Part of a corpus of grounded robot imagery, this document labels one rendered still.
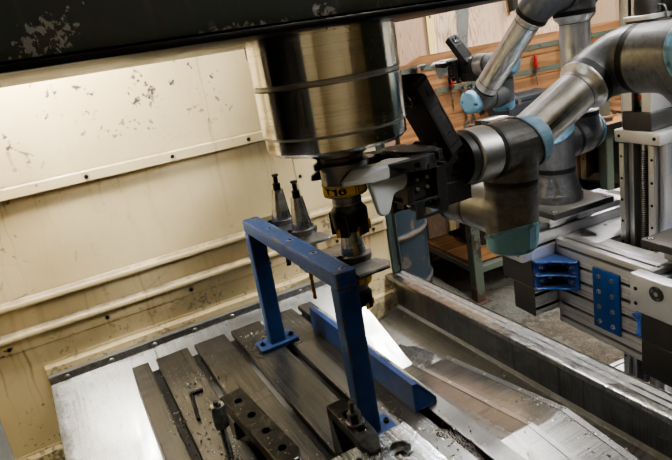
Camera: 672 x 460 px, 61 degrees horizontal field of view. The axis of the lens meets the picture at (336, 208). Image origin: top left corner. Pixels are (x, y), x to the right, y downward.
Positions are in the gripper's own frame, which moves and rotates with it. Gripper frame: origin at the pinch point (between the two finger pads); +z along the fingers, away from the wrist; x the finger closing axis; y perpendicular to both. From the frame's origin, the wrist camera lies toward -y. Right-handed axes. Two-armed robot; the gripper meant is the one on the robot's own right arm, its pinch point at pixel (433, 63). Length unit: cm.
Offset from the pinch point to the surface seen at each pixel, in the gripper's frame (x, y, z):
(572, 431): -79, 61, -94
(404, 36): 103, 3, 121
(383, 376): -105, 39, -71
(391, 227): -48, 43, -12
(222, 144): -93, -4, -5
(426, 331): -60, 71, -32
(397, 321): -60, 72, -18
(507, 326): -59, 58, -64
